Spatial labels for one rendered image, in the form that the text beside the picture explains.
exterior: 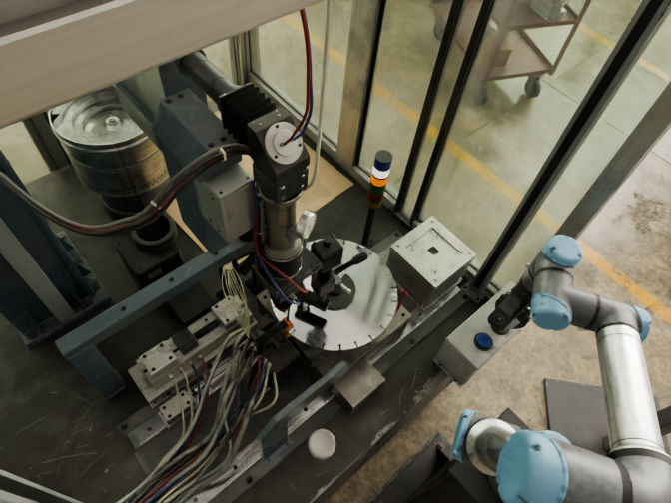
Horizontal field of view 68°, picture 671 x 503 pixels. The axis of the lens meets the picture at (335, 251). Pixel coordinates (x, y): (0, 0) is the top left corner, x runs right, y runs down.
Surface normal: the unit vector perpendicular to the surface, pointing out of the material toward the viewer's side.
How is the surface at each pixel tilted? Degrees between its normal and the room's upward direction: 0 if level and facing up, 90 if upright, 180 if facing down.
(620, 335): 28
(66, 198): 0
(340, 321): 0
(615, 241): 0
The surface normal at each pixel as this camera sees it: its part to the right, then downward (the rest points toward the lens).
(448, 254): 0.08, -0.55
